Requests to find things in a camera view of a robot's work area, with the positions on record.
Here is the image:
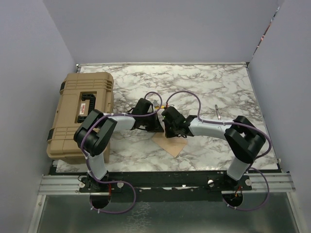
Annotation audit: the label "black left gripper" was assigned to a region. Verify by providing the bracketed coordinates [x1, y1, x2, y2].
[141, 110, 164, 132]

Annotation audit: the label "tan paper envelope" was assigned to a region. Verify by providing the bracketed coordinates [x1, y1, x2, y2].
[152, 133, 188, 158]

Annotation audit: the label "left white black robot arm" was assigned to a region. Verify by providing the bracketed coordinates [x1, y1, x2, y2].
[74, 98, 164, 192]

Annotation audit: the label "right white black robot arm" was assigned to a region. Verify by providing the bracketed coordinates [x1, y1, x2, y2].
[162, 106, 266, 190]

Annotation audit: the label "silver metal tweezers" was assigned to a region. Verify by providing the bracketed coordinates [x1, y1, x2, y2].
[215, 104, 221, 120]

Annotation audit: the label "tan plastic tool case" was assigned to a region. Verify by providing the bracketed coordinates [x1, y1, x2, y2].
[47, 72, 114, 165]

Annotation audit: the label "black metal base rail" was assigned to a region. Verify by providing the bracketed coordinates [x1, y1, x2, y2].
[79, 170, 252, 202]

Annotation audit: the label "aluminium extrusion frame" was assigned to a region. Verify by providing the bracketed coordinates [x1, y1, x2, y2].
[38, 173, 296, 196]

